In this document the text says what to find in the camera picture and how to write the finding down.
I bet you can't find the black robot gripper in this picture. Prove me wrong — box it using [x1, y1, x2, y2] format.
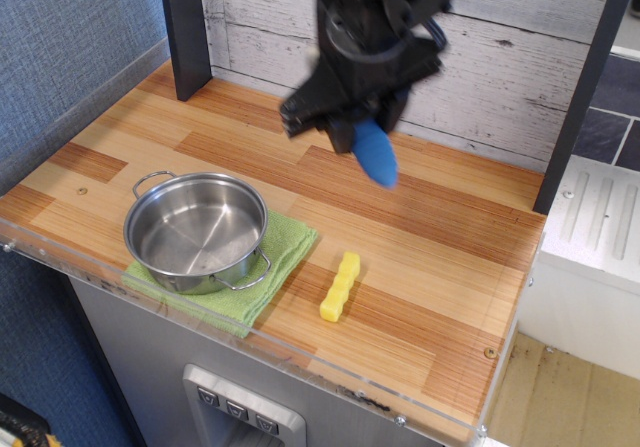
[280, 0, 451, 154]

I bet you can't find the yellow corn toy piece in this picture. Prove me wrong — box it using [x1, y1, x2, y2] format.
[319, 252, 361, 322]

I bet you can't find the yellow object bottom left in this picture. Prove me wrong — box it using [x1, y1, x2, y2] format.
[45, 434, 62, 447]

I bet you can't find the clear acrylic table guard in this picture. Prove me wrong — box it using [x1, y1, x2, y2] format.
[0, 216, 546, 443]

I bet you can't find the dark right frame post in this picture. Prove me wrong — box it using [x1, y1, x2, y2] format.
[533, 0, 629, 215]

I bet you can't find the white ridged appliance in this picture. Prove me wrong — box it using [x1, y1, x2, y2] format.
[518, 156, 639, 378]

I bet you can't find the dark frame post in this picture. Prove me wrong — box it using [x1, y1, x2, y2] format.
[162, 0, 212, 101]
[533, 0, 629, 215]

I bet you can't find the blue handled metal spoon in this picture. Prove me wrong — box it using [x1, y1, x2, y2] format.
[351, 119, 398, 189]

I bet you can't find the green folded cloth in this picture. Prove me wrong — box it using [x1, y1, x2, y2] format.
[122, 211, 318, 338]

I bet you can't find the stainless steel pot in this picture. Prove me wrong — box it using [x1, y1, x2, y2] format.
[123, 171, 273, 295]

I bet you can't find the dark left frame post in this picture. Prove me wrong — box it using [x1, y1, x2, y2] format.
[162, 0, 212, 101]

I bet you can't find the silver dispenser button panel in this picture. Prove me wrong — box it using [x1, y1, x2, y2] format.
[182, 364, 307, 446]

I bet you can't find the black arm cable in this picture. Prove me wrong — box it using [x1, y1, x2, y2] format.
[414, 14, 449, 51]

